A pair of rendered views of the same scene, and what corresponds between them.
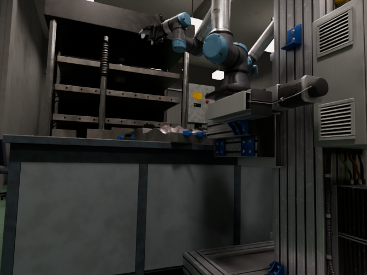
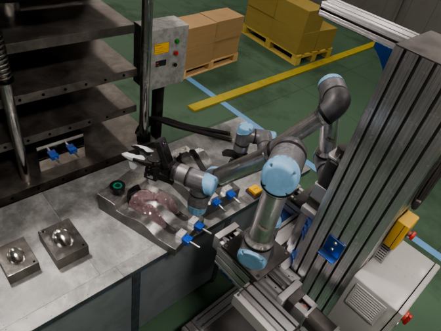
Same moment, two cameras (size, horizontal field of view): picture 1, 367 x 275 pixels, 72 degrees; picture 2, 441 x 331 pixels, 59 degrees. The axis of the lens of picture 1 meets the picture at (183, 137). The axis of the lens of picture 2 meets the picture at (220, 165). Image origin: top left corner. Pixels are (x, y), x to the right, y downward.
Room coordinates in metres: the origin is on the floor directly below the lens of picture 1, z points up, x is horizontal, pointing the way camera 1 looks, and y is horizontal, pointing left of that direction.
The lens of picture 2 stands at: (0.37, 0.47, 2.39)
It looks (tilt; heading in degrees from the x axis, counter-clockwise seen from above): 40 degrees down; 332
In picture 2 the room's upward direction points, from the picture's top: 12 degrees clockwise
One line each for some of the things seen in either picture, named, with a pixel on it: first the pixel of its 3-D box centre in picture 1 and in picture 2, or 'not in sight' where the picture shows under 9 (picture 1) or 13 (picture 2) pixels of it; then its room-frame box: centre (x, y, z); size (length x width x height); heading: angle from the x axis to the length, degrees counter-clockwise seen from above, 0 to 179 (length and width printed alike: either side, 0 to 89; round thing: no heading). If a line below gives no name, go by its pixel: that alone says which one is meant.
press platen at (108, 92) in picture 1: (118, 102); (14, 62); (2.58, 0.69, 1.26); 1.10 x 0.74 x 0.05; 111
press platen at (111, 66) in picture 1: (118, 78); (4, 17); (2.59, 0.69, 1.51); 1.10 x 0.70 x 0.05; 111
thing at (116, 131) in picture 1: (123, 139); (44, 129); (2.47, 0.59, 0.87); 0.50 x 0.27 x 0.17; 21
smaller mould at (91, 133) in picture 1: (99, 136); (63, 242); (1.61, 0.54, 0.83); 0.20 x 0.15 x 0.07; 21
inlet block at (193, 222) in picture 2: (202, 134); (201, 227); (1.54, -0.12, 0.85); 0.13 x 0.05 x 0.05; 38
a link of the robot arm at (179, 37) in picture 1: (181, 41); (199, 198); (1.32, 0.02, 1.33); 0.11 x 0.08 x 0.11; 138
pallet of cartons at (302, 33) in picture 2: not in sight; (291, 20); (5.49, -2.95, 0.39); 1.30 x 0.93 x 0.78; 23
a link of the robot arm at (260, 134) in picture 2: (248, 70); (264, 139); (1.65, -0.42, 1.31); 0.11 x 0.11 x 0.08; 68
